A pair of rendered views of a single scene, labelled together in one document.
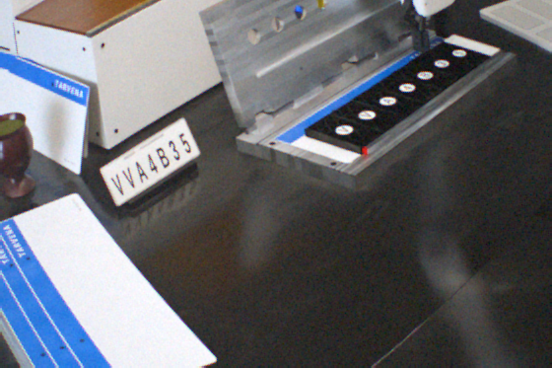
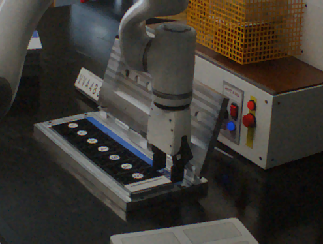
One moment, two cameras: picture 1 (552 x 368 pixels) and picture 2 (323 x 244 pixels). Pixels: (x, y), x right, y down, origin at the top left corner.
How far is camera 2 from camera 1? 2.69 m
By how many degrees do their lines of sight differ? 86
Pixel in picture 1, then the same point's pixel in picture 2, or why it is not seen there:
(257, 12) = not seen: hidden behind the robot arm
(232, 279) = not seen: outside the picture
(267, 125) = (104, 114)
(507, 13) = (224, 229)
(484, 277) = not seen: outside the picture
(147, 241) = (46, 92)
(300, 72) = (124, 109)
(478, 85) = (94, 177)
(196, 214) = (55, 102)
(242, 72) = (108, 80)
